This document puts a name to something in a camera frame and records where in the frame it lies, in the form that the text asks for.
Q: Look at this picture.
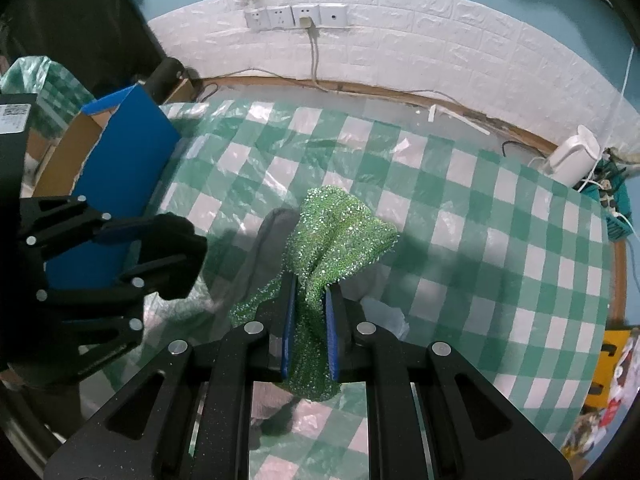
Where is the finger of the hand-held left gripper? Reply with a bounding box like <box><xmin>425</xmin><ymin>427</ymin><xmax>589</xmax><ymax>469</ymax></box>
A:
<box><xmin>17</xmin><ymin>196</ymin><xmax>151</xmax><ymax>266</ymax></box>
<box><xmin>35</xmin><ymin>260</ymin><xmax>168</xmax><ymax>386</ymax></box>

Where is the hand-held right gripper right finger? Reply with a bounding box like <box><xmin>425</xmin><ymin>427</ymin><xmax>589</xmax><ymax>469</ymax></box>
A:
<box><xmin>324</xmin><ymin>282</ymin><xmax>572</xmax><ymax>480</ymax></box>

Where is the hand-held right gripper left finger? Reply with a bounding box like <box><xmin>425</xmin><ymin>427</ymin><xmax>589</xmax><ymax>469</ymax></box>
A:
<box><xmin>44</xmin><ymin>272</ymin><xmax>298</xmax><ymax>480</ymax></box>

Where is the white patterned sock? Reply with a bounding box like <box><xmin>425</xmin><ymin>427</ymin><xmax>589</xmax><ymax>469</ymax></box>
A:
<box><xmin>360</xmin><ymin>296</ymin><xmax>411</xmax><ymax>341</ymax></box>

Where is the blue cardboard box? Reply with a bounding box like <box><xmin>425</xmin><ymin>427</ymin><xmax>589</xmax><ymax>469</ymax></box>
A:
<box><xmin>22</xmin><ymin>85</ymin><xmax>183</xmax><ymax>303</ymax></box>

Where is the green sparkly cloth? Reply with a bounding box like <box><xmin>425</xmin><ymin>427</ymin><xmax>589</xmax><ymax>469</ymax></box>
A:
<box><xmin>230</xmin><ymin>186</ymin><xmax>401</xmax><ymax>402</ymax></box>

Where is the crumpled checkered plastic sheet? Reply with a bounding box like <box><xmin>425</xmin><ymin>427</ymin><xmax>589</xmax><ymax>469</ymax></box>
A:
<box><xmin>0</xmin><ymin>56</ymin><xmax>96</xmax><ymax>171</ymax></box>

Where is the green checkered tablecloth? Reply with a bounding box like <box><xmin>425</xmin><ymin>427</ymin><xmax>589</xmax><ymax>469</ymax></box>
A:
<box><xmin>80</xmin><ymin>100</ymin><xmax>616</xmax><ymax>480</ymax></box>

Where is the dark hanging cloth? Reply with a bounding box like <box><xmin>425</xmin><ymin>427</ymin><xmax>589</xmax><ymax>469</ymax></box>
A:
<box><xmin>0</xmin><ymin>0</ymin><xmax>166</xmax><ymax>96</ymax></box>

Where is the black cylinder device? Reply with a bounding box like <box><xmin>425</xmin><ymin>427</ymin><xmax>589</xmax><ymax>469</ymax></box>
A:
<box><xmin>145</xmin><ymin>57</ymin><xmax>186</xmax><ymax>103</ymax></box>

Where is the white plastic strip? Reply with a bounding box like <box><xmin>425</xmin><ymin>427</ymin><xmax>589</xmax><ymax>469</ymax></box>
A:
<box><xmin>426</xmin><ymin>105</ymin><xmax>491</xmax><ymax>136</ymax></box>

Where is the yellow object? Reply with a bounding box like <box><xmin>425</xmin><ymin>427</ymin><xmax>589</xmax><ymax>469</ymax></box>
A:
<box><xmin>582</xmin><ymin>327</ymin><xmax>640</xmax><ymax>411</ymax></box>

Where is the colourful plastic bag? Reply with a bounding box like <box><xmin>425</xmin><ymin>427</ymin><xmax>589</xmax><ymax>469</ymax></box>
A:
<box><xmin>562</xmin><ymin>350</ymin><xmax>640</xmax><ymax>456</ymax></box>

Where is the white electric kettle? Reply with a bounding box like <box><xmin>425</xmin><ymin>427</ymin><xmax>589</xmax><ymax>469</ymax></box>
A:
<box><xmin>545</xmin><ymin>125</ymin><xmax>601</xmax><ymax>188</ymax></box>

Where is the black cable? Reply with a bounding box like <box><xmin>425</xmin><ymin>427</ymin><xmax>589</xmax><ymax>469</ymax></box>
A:
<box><xmin>501</xmin><ymin>140</ymin><xmax>548</xmax><ymax>158</ymax></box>

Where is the grey plug cable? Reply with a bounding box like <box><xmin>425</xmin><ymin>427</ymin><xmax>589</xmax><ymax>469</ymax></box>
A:
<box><xmin>299</xmin><ymin>17</ymin><xmax>331</xmax><ymax>91</ymax></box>

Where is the white wall socket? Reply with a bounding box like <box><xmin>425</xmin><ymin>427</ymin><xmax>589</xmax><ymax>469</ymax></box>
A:
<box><xmin>292</xmin><ymin>4</ymin><xmax>321</xmax><ymax>28</ymax></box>
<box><xmin>268</xmin><ymin>6</ymin><xmax>295</xmax><ymax>29</ymax></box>
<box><xmin>245</xmin><ymin>7</ymin><xmax>271</xmax><ymax>31</ymax></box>
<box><xmin>318</xmin><ymin>3</ymin><xmax>348</xmax><ymax>27</ymax></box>

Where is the white cable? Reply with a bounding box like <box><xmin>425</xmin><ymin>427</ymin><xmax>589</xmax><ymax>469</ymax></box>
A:
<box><xmin>600</xmin><ymin>45</ymin><xmax>636</xmax><ymax>151</ymax></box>

